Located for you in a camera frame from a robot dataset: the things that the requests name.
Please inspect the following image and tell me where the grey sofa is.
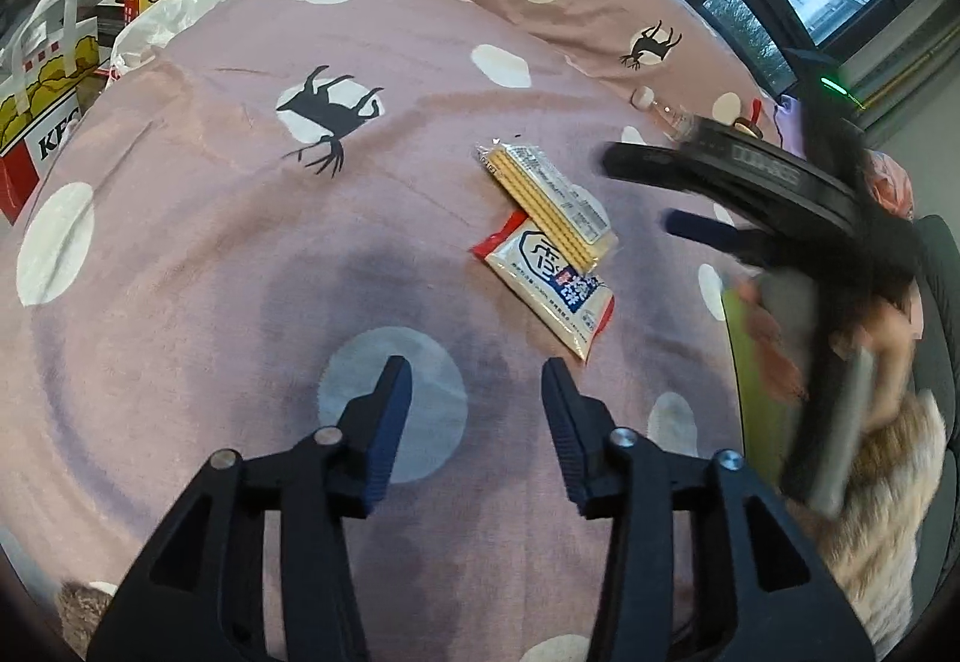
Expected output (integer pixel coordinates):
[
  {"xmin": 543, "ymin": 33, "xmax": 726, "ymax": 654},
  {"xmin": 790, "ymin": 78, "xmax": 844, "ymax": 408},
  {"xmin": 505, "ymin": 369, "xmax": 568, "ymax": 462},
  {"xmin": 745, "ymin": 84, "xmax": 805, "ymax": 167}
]
[{"xmin": 911, "ymin": 215, "xmax": 960, "ymax": 453}]

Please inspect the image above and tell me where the yellow drink bottle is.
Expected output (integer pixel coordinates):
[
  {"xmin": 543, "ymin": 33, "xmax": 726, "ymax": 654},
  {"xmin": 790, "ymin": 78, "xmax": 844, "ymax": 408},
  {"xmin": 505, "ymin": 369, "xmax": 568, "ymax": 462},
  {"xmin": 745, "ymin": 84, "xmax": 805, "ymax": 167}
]
[{"xmin": 735, "ymin": 99, "xmax": 766, "ymax": 142}]

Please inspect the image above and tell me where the person's right forearm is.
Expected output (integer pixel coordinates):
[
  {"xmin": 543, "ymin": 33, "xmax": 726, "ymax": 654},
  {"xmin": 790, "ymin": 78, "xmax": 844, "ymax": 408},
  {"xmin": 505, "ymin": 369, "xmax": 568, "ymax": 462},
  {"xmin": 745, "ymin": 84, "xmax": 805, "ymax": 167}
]
[{"xmin": 814, "ymin": 392, "xmax": 946, "ymax": 655}]

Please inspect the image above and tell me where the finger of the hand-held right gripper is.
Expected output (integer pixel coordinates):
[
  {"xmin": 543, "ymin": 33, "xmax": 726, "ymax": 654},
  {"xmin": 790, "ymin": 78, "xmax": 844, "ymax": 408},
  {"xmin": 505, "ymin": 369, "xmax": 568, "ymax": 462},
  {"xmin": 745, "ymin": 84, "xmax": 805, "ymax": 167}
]
[
  {"xmin": 602, "ymin": 139, "xmax": 725, "ymax": 192},
  {"xmin": 664, "ymin": 209, "xmax": 758, "ymax": 252}
]

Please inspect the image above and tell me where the pink polka-dot blanket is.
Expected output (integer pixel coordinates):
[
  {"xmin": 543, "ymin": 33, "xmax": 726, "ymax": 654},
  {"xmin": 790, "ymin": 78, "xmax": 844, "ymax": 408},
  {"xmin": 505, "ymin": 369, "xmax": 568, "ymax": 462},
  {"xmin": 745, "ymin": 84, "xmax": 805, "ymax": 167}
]
[{"xmin": 15, "ymin": 0, "xmax": 796, "ymax": 662}]

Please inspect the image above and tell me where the person's right hand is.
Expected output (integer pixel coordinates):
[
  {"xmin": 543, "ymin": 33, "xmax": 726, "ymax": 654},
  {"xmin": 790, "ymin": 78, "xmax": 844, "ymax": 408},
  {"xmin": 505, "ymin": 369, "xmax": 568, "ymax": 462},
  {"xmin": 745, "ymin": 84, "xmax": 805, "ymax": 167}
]
[{"xmin": 737, "ymin": 278, "xmax": 917, "ymax": 432}]

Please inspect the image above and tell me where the brown fuzzy cloth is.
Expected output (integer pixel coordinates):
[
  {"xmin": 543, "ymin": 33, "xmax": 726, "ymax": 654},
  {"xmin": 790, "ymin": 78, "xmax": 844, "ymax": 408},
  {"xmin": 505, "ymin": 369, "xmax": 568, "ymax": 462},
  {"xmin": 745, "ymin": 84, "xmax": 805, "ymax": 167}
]
[{"xmin": 58, "ymin": 581, "xmax": 121, "ymax": 644}]

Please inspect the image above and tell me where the purple printed bag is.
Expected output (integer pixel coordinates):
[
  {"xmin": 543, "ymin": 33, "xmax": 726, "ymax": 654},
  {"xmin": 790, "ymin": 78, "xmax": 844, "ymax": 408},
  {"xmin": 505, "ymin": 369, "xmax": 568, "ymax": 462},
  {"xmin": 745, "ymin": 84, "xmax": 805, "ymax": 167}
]
[{"xmin": 772, "ymin": 95, "xmax": 807, "ymax": 153}]

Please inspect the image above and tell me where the clear plastic bottle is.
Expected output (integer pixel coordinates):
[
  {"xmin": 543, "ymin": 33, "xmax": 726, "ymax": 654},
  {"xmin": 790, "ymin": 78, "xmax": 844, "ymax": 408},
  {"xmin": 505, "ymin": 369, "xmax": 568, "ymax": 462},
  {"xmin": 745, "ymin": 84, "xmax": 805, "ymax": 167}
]
[{"xmin": 634, "ymin": 88, "xmax": 710, "ymax": 134}]

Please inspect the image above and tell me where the clear yellow cracker packet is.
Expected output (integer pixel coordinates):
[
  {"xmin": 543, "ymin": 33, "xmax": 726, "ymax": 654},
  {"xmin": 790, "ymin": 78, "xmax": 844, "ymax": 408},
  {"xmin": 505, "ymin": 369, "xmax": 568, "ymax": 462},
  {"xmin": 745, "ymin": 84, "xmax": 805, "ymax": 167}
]
[{"xmin": 474, "ymin": 138, "xmax": 622, "ymax": 267}]

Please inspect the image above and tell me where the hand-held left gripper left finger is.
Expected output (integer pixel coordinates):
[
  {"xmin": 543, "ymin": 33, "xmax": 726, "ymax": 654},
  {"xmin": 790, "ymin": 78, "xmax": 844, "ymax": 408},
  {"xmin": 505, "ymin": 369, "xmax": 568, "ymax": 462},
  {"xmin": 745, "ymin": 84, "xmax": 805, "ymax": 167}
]
[{"xmin": 86, "ymin": 354, "xmax": 415, "ymax": 662}]

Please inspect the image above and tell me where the pink patterned cloth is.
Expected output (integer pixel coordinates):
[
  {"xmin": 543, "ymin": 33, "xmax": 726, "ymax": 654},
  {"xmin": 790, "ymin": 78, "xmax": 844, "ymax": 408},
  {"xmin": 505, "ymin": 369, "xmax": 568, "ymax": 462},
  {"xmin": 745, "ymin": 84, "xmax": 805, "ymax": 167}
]
[{"xmin": 866, "ymin": 148, "xmax": 916, "ymax": 220}]

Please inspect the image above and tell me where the red and white paper bag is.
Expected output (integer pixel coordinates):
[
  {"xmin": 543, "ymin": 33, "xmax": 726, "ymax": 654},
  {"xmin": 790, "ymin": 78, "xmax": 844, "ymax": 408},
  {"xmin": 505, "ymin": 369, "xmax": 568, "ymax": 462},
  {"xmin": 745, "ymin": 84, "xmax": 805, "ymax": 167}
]
[{"xmin": 0, "ymin": 0, "xmax": 102, "ymax": 226}]

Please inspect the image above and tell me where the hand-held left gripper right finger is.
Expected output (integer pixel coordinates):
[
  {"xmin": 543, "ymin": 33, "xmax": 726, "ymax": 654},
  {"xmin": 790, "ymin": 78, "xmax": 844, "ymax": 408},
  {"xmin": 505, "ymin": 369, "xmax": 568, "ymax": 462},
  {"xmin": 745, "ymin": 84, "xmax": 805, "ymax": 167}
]
[{"xmin": 540, "ymin": 357, "xmax": 875, "ymax": 662}]

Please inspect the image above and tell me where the white plastic bag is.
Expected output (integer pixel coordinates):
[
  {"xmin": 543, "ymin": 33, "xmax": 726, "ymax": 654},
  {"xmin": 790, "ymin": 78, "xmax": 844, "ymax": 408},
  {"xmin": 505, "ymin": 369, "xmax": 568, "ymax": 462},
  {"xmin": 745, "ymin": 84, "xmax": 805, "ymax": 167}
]
[{"xmin": 111, "ymin": 0, "xmax": 241, "ymax": 74}]

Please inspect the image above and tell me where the white and blue snack packet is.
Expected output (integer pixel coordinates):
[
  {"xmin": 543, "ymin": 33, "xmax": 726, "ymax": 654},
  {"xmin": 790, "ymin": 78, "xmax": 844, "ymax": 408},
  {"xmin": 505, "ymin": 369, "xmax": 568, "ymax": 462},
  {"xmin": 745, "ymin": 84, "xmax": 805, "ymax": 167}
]
[{"xmin": 471, "ymin": 209, "xmax": 617, "ymax": 364}]

